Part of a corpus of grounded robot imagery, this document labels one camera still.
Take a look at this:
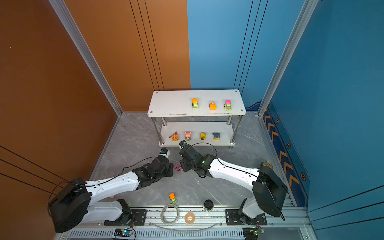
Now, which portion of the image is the pink black toy car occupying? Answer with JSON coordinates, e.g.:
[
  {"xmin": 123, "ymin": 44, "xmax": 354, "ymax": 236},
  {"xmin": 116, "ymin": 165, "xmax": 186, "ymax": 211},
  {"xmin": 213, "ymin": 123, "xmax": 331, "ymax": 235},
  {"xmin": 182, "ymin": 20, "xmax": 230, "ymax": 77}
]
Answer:
[{"xmin": 174, "ymin": 165, "xmax": 183, "ymax": 172}]

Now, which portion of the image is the pink green monster figure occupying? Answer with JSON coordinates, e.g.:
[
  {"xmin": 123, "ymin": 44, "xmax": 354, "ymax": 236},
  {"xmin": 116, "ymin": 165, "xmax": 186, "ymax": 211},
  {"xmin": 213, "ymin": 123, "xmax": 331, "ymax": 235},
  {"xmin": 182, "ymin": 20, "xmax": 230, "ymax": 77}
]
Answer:
[{"xmin": 184, "ymin": 132, "xmax": 192, "ymax": 141}]

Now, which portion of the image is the orange yellow dragon figure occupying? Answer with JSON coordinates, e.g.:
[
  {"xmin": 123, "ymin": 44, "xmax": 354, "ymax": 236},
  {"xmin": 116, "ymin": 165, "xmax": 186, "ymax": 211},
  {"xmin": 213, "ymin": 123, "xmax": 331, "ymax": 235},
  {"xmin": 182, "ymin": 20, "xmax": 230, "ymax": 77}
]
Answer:
[{"xmin": 170, "ymin": 132, "xmax": 179, "ymax": 142}]

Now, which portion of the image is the yellow banana figure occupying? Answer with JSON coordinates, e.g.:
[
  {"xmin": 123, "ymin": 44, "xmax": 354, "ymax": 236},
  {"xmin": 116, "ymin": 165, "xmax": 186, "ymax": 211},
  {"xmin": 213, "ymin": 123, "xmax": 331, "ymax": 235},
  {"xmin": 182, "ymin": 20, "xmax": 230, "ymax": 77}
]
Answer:
[{"xmin": 200, "ymin": 132, "xmax": 207, "ymax": 141}]

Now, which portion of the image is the orange green toy truck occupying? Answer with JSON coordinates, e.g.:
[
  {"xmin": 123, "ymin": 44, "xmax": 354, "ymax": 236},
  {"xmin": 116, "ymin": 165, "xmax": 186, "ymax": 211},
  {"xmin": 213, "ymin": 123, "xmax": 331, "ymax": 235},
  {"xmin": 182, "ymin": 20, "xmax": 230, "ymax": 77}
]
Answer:
[{"xmin": 169, "ymin": 193, "xmax": 178, "ymax": 205}]

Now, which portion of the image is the blue yellow duck figure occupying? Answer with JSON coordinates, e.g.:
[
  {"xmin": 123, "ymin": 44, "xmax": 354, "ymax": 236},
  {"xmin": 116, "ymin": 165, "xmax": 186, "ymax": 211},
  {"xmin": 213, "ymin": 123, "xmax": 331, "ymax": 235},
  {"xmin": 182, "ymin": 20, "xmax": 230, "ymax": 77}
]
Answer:
[{"xmin": 213, "ymin": 133, "xmax": 221, "ymax": 141}]

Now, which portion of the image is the green orange toy car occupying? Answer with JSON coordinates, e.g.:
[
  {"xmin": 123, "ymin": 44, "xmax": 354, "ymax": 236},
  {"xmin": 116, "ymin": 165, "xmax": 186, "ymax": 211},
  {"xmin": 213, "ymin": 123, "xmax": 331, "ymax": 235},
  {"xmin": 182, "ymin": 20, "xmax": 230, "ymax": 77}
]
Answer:
[{"xmin": 192, "ymin": 98, "xmax": 199, "ymax": 110}]

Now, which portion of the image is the pink green toy car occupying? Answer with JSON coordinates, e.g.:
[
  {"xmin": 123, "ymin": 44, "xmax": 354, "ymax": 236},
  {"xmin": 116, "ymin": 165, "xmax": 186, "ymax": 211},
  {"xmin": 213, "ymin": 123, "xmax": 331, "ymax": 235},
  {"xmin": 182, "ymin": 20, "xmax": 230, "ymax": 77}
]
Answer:
[{"xmin": 225, "ymin": 100, "xmax": 232, "ymax": 111}]

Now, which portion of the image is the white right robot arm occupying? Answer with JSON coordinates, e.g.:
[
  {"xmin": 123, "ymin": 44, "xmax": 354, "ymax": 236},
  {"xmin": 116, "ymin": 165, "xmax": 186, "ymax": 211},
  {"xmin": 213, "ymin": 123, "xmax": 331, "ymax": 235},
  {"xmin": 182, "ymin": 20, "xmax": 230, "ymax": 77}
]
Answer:
[{"xmin": 179, "ymin": 141, "xmax": 288, "ymax": 225}]

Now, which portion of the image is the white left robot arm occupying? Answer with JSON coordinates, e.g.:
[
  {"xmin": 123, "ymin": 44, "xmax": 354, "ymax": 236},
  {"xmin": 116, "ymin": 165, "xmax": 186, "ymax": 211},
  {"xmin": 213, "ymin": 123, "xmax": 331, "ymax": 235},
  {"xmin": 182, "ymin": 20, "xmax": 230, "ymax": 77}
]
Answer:
[{"xmin": 48, "ymin": 155, "xmax": 174, "ymax": 233}]

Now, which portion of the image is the white two-tier metal shelf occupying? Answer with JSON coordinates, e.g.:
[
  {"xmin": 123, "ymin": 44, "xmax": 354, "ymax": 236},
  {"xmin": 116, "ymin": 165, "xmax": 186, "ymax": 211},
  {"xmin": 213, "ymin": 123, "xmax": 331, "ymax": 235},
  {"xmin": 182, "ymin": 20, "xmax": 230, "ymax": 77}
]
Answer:
[{"xmin": 148, "ymin": 90, "xmax": 246, "ymax": 147}]

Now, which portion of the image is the clear tape roll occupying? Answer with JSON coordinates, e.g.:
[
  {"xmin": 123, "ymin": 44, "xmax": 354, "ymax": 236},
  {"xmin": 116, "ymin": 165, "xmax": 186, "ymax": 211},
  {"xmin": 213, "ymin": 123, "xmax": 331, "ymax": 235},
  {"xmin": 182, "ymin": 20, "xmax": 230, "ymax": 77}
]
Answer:
[{"xmin": 160, "ymin": 204, "xmax": 180, "ymax": 226}]

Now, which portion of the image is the black lidded paper cup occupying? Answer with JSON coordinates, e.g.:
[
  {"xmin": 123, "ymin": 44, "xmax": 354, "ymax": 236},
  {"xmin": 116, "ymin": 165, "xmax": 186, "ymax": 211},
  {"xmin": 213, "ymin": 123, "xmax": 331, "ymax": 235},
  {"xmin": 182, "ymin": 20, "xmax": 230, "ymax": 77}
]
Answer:
[{"xmin": 204, "ymin": 200, "xmax": 215, "ymax": 214}]

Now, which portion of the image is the tan tape roll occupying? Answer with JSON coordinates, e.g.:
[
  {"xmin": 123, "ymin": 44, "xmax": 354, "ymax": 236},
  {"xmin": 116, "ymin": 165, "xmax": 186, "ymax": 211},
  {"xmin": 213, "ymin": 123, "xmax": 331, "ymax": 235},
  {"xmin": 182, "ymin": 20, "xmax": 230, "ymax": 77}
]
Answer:
[{"xmin": 185, "ymin": 212, "xmax": 195, "ymax": 225}]

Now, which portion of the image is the green circuit board left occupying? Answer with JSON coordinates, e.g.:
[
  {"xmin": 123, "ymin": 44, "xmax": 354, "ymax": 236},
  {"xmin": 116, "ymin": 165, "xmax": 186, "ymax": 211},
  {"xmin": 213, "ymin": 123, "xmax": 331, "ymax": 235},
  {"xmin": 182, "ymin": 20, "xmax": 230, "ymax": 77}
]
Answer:
[{"xmin": 114, "ymin": 228, "xmax": 135, "ymax": 239}]

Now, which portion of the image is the green circuit board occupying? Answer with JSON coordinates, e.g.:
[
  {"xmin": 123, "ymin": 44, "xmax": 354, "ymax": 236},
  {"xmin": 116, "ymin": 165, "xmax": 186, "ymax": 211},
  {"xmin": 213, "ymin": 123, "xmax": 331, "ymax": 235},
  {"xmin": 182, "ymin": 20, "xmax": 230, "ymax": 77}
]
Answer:
[
  {"xmin": 243, "ymin": 228, "xmax": 265, "ymax": 240},
  {"xmin": 114, "ymin": 228, "xmax": 135, "ymax": 239}
]

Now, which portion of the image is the green beverage can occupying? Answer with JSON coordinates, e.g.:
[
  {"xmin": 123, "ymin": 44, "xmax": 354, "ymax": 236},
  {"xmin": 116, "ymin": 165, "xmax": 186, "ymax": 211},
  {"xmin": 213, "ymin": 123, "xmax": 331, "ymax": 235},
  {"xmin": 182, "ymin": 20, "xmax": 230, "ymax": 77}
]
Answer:
[{"xmin": 261, "ymin": 161, "xmax": 273, "ymax": 170}]

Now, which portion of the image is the green circuit board right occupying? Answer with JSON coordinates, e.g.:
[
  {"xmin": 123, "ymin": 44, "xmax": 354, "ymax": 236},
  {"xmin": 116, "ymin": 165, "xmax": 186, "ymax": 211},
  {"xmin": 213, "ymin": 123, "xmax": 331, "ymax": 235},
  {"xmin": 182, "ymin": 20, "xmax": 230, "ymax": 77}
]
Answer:
[{"xmin": 243, "ymin": 228, "xmax": 265, "ymax": 240}]

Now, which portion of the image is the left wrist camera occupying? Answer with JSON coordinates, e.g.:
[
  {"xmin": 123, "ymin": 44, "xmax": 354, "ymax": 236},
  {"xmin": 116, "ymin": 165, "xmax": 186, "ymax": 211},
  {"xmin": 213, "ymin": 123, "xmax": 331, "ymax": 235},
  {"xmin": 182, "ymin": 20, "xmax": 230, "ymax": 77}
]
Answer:
[{"xmin": 159, "ymin": 148, "xmax": 170, "ymax": 158}]

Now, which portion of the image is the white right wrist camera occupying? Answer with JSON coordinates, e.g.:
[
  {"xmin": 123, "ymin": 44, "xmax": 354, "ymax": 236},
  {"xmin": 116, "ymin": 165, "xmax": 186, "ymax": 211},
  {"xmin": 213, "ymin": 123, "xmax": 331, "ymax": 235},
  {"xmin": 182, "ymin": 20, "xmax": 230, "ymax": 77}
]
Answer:
[{"xmin": 179, "ymin": 140, "xmax": 188, "ymax": 149}]

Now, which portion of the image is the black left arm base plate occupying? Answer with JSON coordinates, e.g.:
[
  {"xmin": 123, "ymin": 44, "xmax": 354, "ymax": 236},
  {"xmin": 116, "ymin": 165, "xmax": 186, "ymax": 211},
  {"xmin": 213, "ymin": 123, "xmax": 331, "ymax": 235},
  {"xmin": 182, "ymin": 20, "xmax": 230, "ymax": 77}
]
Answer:
[{"xmin": 104, "ymin": 210, "xmax": 147, "ymax": 227}]

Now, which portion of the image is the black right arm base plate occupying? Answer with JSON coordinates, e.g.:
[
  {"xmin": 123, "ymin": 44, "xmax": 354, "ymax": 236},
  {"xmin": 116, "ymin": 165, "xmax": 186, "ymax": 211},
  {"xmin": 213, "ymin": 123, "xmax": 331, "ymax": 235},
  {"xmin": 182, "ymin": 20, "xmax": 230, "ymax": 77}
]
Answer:
[{"xmin": 225, "ymin": 209, "xmax": 268, "ymax": 226}]

